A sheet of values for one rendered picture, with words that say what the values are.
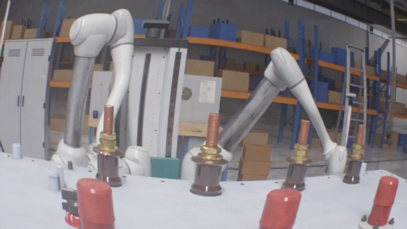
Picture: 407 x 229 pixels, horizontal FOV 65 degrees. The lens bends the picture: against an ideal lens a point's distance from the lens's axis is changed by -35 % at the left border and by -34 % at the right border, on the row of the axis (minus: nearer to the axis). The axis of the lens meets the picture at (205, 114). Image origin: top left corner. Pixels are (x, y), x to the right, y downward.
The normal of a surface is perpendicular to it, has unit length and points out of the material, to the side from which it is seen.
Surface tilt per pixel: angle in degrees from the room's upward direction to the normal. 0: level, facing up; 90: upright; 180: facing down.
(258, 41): 90
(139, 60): 90
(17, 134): 90
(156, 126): 90
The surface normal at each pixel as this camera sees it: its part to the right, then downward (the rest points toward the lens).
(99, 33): 0.64, 0.46
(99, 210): 0.47, 0.14
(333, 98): 0.25, 0.14
